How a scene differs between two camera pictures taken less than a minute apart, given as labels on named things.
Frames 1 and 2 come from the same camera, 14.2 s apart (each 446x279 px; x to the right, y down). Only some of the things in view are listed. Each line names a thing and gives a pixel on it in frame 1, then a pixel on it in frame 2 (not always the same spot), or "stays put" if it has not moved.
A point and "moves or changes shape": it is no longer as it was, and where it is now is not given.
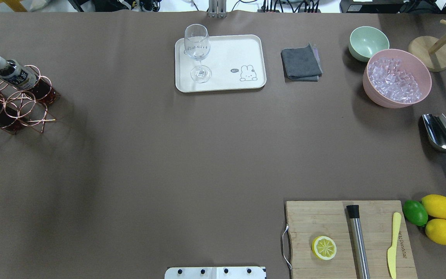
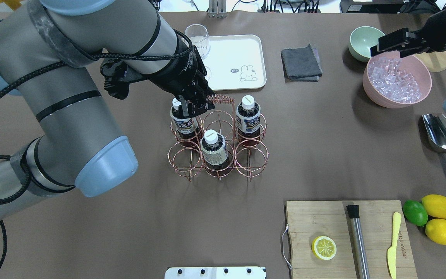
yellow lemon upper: x=439 y=206 stays put
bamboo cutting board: x=308 y=220 stays put
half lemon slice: x=323 y=247 stays put
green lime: x=415 y=212 stays put
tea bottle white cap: x=19 y=76 moves or changes shape
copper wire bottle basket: x=20 y=107 → x=220 y=142
